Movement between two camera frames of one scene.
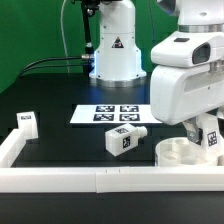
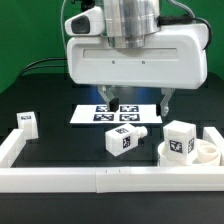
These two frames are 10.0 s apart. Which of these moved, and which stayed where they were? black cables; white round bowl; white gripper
Moved: white gripper
Stayed: black cables; white round bowl
